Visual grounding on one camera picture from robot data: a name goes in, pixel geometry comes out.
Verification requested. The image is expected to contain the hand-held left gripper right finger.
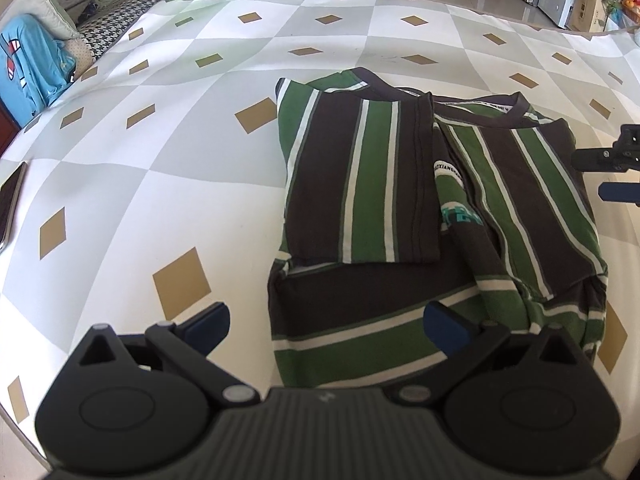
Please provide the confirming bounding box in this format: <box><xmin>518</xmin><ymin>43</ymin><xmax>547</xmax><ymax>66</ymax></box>
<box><xmin>398</xmin><ymin>300</ymin><xmax>576</xmax><ymax>406</ymax></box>

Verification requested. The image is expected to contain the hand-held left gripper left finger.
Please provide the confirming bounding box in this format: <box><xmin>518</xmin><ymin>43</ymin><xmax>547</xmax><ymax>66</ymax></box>
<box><xmin>75</xmin><ymin>301</ymin><xmax>261</xmax><ymax>407</ymax></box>

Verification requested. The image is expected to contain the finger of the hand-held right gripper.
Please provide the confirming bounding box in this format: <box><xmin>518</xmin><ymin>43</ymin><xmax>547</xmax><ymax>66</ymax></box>
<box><xmin>598</xmin><ymin>182</ymin><xmax>640</xmax><ymax>207</ymax></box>
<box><xmin>571</xmin><ymin>124</ymin><xmax>640</xmax><ymax>173</ymax></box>

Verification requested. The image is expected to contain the green brown striped t-shirt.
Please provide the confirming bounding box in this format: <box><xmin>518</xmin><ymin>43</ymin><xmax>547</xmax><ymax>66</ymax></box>
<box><xmin>267</xmin><ymin>66</ymin><xmax>610</xmax><ymax>388</ymax></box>

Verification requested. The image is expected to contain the cardboard box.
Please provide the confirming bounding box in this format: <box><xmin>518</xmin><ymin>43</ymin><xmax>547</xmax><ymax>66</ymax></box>
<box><xmin>570</xmin><ymin>0</ymin><xmax>608</xmax><ymax>33</ymax></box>

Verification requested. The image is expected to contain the checkered diamond pattern tablecloth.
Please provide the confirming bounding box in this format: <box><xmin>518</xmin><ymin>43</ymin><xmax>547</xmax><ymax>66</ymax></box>
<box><xmin>0</xmin><ymin>0</ymin><xmax>640</xmax><ymax>461</ymax></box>

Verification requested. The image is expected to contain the smartphone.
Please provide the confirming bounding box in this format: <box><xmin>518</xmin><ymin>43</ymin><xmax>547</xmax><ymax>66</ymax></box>
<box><xmin>0</xmin><ymin>161</ymin><xmax>28</xmax><ymax>253</ymax></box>

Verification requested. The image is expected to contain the red brown wooden cabinet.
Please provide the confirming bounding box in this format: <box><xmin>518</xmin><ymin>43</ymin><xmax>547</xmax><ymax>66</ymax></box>
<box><xmin>0</xmin><ymin>102</ymin><xmax>16</xmax><ymax>156</ymax></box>

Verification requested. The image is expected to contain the light blue printed garment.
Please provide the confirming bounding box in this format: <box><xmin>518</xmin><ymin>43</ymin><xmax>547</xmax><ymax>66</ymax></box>
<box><xmin>0</xmin><ymin>14</ymin><xmax>78</xmax><ymax>128</ymax></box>

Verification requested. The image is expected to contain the houndstooth covered sofa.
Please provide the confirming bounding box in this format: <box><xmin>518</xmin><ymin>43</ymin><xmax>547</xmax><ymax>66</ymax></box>
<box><xmin>47</xmin><ymin>0</ymin><xmax>301</xmax><ymax>63</ymax></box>

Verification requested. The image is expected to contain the grey cushion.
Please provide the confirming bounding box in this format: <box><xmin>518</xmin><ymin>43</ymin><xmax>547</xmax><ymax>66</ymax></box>
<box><xmin>0</xmin><ymin>0</ymin><xmax>81</xmax><ymax>41</ymax></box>

